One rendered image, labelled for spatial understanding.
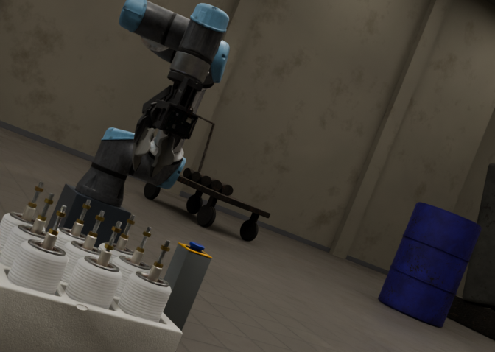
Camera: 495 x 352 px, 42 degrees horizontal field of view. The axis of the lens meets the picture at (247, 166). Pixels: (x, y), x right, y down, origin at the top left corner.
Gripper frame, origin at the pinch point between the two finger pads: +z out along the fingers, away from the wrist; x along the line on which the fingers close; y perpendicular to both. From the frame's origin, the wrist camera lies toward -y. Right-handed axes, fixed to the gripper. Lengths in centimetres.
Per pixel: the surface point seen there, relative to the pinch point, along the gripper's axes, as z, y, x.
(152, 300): 24.7, 5.9, 10.5
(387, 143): -165, -704, 733
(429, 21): -388, -705, 717
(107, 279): 23.1, 5.3, -0.6
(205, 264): 17.5, -13.4, 31.5
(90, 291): 26.3, 4.8, -2.6
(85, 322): 31.6, 8.1, -2.7
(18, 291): 29.0, 7.3, -16.8
